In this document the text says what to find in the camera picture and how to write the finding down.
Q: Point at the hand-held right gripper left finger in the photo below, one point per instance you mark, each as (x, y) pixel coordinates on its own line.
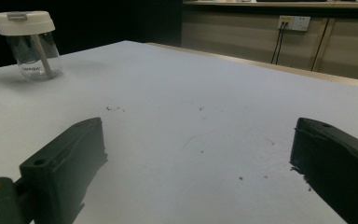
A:
(65, 165)

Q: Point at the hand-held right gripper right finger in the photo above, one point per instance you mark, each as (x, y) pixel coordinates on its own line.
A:
(335, 161)

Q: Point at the clear cup with white lid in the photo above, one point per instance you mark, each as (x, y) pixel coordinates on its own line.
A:
(24, 25)

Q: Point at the beige straw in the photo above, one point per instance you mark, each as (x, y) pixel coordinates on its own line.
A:
(43, 59)

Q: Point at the white table mat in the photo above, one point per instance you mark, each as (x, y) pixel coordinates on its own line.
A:
(180, 102)

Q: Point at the white wall socket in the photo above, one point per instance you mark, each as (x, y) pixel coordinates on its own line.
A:
(293, 23)

